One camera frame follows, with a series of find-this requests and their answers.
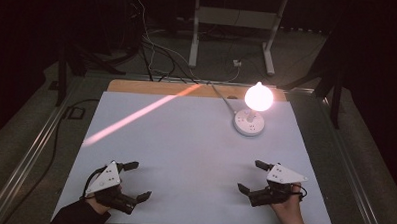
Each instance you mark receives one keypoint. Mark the aluminium floor rail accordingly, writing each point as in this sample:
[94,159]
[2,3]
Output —
[24,162]
[354,177]

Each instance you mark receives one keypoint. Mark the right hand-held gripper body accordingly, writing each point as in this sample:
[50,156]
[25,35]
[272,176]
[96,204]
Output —
[279,186]

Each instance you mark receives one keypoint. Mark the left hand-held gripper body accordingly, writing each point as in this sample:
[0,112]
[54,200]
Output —
[108,179]

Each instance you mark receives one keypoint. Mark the person's left hand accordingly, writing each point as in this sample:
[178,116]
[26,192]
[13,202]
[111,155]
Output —
[99,207]

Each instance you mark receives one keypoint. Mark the white round bulb desk lamp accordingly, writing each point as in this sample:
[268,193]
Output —
[250,122]

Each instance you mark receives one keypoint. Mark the white plug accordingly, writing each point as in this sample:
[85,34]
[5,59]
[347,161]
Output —
[237,63]

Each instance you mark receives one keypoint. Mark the person's right hand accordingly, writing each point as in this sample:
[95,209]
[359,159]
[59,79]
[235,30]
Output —
[289,210]

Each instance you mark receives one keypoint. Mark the black tripod stand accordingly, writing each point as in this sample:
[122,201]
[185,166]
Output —
[62,74]
[335,96]

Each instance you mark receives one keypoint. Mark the black floor plate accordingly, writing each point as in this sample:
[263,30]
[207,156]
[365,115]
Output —
[75,113]

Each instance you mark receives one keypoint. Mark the white metal stand frame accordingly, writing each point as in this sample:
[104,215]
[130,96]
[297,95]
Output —
[235,17]

